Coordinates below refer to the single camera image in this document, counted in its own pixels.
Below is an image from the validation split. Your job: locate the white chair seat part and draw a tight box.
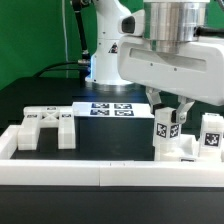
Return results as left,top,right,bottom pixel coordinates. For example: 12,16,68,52
153,134,199,162

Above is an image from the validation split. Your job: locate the white chair back part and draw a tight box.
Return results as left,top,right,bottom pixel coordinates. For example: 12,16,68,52
17,106,76,150

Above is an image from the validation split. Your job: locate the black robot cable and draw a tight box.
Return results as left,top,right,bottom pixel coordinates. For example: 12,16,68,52
32,9,92,78

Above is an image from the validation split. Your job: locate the white base tag sheet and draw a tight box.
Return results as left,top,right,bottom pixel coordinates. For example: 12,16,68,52
72,102,154,119

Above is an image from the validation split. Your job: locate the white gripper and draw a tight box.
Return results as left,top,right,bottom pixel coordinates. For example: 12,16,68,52
118,36,224,124

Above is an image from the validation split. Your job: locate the white obstacle fence wall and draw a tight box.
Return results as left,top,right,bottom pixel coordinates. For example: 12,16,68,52
0,125,224,187

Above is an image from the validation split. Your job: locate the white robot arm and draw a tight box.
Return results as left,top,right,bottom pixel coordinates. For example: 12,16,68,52
71,0,224,121

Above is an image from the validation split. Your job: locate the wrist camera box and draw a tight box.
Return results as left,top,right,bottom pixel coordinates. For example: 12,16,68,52
118,10,145,36

